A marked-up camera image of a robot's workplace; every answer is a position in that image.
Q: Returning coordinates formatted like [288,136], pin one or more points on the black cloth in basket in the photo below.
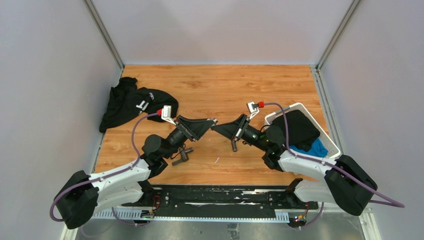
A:
[296,127]

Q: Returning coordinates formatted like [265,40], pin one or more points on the grey faucet with lever handle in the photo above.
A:
[234,145]

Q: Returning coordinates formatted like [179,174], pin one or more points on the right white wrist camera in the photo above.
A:
[253,109]

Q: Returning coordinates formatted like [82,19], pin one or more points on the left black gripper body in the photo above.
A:
[181,128]

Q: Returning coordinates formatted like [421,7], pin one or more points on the blue cloth in basket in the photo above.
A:
[317,149]

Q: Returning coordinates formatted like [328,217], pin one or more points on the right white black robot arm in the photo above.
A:
[339,181]

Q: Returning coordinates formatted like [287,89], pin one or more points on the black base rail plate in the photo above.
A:
[214,203]

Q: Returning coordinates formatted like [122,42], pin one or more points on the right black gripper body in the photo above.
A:
[242,131]

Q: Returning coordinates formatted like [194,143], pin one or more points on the black cloth with white print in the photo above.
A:
[126,101]

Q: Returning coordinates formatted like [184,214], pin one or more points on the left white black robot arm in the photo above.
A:
[86,194]

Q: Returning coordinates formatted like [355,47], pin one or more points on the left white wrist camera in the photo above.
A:
[166,114]

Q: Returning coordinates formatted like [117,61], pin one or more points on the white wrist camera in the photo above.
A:
[166,114]
[253,109]

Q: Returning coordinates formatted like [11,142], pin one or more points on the grey tee pipe fitting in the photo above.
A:
[212,121]

